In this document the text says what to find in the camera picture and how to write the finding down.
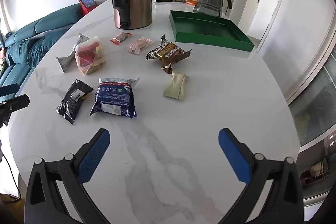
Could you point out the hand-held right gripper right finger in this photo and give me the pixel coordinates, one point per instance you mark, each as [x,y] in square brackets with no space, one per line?
[233,158]

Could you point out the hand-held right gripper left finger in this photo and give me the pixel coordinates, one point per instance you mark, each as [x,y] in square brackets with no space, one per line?
[94,155]

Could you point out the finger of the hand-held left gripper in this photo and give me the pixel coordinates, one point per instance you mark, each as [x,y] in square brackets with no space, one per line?
[9,89]
[15,103]

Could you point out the blue and white snack packet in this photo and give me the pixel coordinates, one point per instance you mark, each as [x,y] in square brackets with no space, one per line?
[114,100]

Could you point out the clear bag of mixed snacks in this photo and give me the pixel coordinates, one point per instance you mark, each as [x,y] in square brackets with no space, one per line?
[89,56]

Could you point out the cream snack packet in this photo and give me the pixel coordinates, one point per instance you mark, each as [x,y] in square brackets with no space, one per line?
[176,86]

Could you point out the brown oatmeal snack packet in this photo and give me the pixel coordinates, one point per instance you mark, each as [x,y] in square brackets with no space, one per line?
[166,52]

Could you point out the green tray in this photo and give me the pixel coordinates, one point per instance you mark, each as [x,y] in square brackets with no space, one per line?
[210,29]

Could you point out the teal sofa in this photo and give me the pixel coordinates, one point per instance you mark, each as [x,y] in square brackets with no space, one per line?
[31,40]

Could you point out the black snack packet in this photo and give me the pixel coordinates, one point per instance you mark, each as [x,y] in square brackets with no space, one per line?
[73,102]

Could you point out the silver foil snack packet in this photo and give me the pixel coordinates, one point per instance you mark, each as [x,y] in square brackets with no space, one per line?
[64,60]

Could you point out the glass-front cabinet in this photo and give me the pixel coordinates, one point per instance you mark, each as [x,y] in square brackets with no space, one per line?
[315,108]

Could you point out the red smart display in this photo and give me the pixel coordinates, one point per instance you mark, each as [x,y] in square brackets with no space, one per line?
[88,3]

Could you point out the pink striped snack packet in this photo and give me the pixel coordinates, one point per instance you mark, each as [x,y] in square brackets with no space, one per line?
[139,45]

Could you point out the small red candy packet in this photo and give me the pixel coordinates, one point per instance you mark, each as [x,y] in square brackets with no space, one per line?
[120,38]

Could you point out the orange scissors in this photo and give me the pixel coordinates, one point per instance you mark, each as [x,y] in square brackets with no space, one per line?
[190,1]

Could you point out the black stick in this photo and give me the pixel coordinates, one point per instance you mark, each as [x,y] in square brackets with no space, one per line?
[162,0]

